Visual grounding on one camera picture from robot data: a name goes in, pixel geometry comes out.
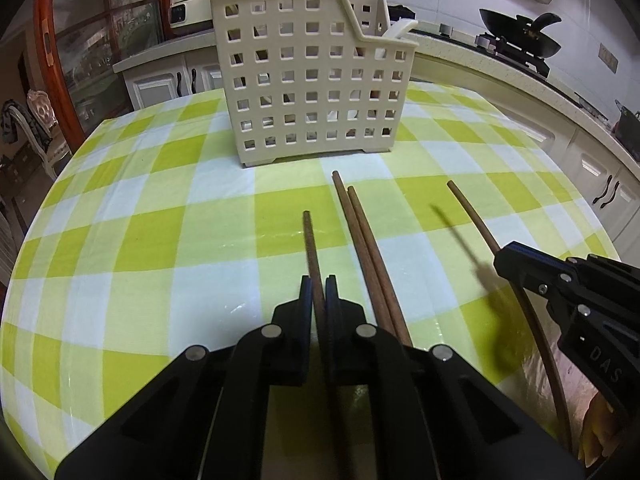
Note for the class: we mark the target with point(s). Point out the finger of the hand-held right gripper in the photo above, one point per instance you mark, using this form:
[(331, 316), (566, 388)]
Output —
[(530, 267)]

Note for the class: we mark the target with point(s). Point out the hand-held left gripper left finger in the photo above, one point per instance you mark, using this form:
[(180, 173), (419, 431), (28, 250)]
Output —
[(306, 312)]

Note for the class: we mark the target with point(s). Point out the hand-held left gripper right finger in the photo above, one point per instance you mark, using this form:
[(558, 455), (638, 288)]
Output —
[(331, 312)]

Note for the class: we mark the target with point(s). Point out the brown wooden chopstick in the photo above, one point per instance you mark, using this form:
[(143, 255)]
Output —
[(370, 245), (310, 245), (352, 220), (475, 220)]

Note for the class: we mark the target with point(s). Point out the cream plastic utensil basket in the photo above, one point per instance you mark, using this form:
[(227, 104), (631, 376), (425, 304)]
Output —
[(300, 156)]

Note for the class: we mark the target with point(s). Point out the white ceramic spoon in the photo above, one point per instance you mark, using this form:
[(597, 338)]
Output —
[(402, 27)]

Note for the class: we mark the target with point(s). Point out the person's right hand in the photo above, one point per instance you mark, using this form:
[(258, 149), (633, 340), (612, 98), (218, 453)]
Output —
[(597, 430)]

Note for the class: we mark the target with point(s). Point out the green checked tablecloth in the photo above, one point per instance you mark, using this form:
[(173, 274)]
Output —
[(165, 240)]

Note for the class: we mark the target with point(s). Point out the dark cooking pot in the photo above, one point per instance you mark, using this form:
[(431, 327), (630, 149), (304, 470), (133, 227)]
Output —
[(629, 127)]

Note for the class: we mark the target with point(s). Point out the black burner grate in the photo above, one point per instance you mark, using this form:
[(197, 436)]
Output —
[(510, 52)]

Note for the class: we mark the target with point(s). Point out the black glass gas stove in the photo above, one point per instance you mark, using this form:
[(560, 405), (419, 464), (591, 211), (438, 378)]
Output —
[(465, 45)]

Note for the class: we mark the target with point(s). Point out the black wok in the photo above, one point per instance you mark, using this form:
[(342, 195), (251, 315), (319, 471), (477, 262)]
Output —
[(520, 32)]

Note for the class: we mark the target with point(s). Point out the white rice cooker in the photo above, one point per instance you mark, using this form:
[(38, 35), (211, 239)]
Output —
[(187, 7)]

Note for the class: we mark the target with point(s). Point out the white carved chair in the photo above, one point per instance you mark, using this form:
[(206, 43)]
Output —
[(37, 125)]

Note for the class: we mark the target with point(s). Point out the red framed glass door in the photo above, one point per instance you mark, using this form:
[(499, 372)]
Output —
[(100, 50)]

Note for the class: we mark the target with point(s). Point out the wall socket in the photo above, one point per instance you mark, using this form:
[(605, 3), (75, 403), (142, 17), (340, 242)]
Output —
[(607, 56)]

